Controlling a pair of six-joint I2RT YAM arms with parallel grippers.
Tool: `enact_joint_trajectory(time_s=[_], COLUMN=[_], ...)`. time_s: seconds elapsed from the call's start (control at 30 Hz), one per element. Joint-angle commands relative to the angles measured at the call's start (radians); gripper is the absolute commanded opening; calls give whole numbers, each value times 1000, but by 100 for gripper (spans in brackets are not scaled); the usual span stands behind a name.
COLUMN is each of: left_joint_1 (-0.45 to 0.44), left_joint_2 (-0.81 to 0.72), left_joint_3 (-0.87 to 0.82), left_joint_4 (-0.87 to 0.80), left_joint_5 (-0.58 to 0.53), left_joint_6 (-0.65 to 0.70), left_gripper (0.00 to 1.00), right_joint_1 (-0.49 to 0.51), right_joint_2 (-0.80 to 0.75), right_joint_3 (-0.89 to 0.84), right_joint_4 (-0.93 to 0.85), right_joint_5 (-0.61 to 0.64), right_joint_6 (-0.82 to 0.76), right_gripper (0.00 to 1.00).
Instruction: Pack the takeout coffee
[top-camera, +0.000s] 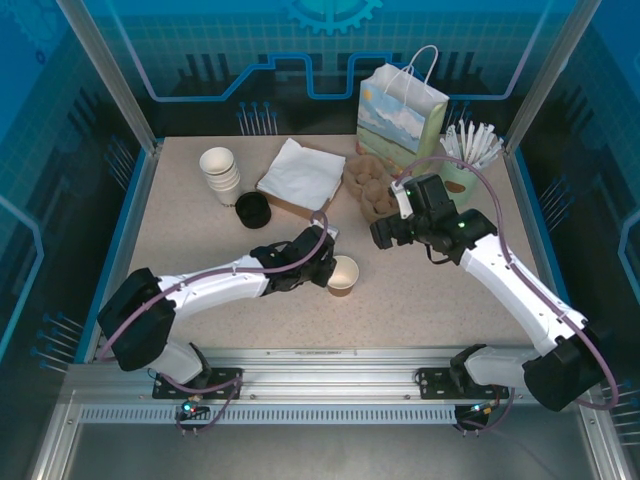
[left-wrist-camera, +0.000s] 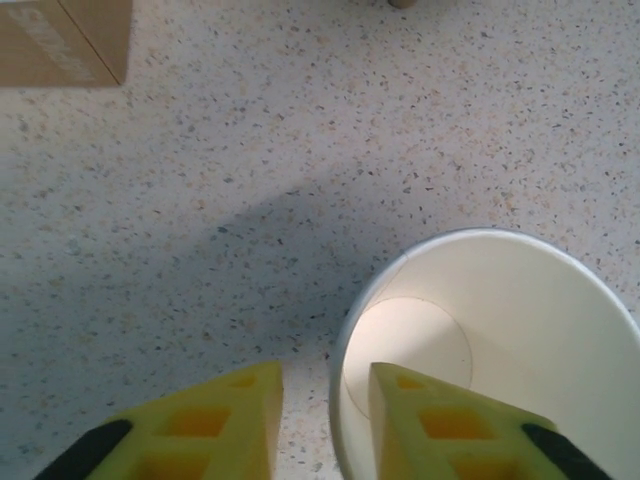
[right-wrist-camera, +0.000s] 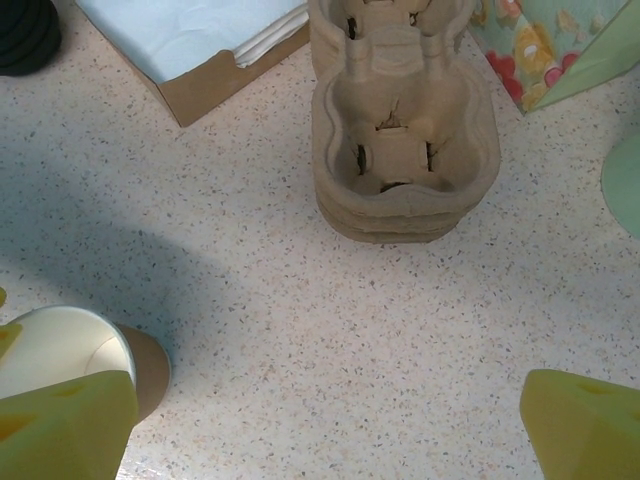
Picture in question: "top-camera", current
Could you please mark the green paper straw holder cup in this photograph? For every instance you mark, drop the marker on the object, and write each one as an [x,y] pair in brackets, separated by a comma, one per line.
[457,182]

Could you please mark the stack of white napkins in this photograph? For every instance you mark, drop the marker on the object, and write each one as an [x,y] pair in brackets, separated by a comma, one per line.
[300,170]

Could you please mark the small circuit board with LEDs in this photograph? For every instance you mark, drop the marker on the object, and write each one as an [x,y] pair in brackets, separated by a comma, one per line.
[190,407]
[480,409]

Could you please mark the brown kraft paper coffee cup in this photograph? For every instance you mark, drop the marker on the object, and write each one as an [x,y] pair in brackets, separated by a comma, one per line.
[345,275]

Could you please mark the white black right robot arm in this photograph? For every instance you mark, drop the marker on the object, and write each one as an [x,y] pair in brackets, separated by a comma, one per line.
[520,300]

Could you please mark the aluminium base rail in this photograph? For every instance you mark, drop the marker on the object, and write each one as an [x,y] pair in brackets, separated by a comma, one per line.
[325,375]

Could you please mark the stack of pulp cup carriers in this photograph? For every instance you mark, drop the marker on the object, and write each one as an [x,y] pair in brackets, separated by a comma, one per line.
[367,185]

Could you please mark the aluminium frame post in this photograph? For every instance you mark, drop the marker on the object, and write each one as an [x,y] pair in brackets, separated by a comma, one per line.
[550,75]
[120,75]

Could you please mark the landscape print paper gift bag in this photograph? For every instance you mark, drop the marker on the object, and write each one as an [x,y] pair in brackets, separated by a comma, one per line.
[390,120]

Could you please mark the black cup lid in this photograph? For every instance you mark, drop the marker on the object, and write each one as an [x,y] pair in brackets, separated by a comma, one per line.
[254,210]

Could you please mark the brown cardboard napkin box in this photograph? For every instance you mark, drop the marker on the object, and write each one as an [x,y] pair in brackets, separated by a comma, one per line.
[335,196]

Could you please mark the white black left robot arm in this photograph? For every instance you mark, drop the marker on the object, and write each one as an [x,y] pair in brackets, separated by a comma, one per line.
[215,287]

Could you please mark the aluminium table side rail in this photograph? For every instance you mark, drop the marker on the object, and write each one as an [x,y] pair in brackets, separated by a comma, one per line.
[531,210]
[131,215]

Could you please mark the stack of white paper cups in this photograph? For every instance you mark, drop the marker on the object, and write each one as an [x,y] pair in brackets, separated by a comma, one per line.
[217,162]

